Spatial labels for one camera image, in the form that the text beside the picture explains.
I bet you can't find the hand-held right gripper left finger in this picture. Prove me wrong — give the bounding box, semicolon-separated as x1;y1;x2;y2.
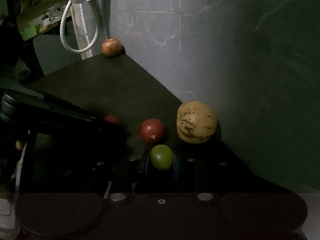
62;151;152;204

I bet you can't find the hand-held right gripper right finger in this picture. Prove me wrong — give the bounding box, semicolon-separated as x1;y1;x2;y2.
172;151;284;204

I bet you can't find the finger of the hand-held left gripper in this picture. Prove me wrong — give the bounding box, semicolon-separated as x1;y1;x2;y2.
22;90;131;143

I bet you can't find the green grape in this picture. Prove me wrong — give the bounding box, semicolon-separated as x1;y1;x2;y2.
150;144;174;171

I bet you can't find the striped yellow pepino melon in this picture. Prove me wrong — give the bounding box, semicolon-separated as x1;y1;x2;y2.
176;100;218;145

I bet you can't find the red apple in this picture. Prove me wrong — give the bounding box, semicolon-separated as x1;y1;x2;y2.
101;38;122;57

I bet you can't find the green box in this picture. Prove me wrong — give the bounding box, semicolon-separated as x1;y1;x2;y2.
21;24;42;41

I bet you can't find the white hose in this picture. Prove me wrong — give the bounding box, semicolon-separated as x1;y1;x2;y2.
60;0;99;54

